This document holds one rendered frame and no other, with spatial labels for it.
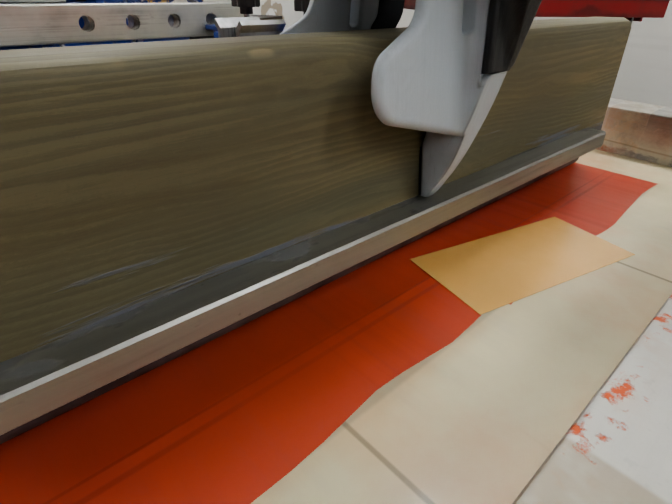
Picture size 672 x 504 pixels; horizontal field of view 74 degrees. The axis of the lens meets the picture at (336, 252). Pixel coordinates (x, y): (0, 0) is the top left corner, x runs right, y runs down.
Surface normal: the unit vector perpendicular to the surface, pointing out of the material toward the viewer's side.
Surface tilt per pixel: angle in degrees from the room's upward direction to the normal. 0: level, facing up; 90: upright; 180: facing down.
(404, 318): 0
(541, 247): 0
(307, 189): 89
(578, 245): 0
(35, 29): 90
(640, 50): 90
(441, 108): 84
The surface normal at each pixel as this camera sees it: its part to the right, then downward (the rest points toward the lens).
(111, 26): 0.67, 0.39
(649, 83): -0.74, 0.33
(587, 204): 0.02, -0.86
